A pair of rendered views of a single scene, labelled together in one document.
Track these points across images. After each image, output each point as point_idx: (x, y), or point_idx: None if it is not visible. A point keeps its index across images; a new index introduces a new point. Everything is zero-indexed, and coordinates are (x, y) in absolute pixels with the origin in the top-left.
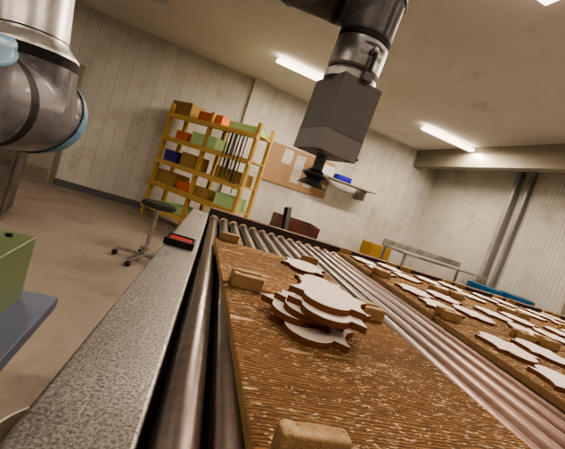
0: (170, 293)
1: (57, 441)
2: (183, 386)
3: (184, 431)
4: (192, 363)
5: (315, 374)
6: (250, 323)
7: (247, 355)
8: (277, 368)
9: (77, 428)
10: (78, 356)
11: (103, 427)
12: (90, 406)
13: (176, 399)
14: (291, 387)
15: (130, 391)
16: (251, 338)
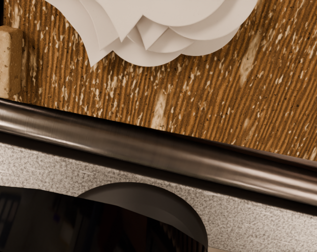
0: (65, 174)
1: (307, 249)
2: (276, 191)
3: None
4: (243, 178)
5: (303, 61)
6: (174, 104)
7: (257, 138)
8: (285, 111)
9: (300, 243)
10: (227, 248)
11: (302, 232)
12: (283, 239)
13: (290, 196)
14: None
15: (271, 220)
16: (219, 119)
